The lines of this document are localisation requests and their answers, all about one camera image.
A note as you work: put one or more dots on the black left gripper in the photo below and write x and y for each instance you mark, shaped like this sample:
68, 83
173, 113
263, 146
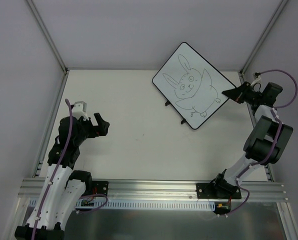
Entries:
92, 129

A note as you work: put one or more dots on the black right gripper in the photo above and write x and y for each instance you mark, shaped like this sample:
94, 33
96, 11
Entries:
244, 93

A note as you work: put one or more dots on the whiteboard with rabbit drawing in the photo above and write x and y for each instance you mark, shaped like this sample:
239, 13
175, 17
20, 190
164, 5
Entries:
192, 85

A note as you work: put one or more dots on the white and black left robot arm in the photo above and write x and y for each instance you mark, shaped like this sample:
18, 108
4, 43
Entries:
63, 186

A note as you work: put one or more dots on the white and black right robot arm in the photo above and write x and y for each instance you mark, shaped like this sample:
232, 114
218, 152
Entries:
264, 145

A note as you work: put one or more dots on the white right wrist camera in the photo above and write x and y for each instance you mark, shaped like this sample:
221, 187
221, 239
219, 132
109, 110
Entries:
256, 78

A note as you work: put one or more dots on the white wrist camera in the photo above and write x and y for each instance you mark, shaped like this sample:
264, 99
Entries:
79, 110
256, 78

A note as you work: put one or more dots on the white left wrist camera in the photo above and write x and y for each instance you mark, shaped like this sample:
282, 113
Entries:
79, 110

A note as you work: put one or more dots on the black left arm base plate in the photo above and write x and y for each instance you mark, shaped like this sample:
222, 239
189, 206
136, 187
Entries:
99, 187

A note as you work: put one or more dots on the aluminium mounting rail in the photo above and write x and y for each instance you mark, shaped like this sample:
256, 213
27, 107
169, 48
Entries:
174, 190

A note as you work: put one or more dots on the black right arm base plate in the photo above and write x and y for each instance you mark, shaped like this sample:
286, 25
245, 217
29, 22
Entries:
206, 191

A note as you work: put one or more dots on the white slotted cable duct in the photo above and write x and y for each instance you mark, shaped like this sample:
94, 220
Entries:
119, 204

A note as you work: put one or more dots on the right aluminium frame post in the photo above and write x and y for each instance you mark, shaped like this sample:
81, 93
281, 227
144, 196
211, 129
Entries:
264, 35

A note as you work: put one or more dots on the aluminium frame post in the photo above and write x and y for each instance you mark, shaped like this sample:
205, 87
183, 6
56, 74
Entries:
264, 35
46, 34

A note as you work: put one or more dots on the left aluminium frame post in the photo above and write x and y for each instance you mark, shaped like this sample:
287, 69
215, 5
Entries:
46, 34

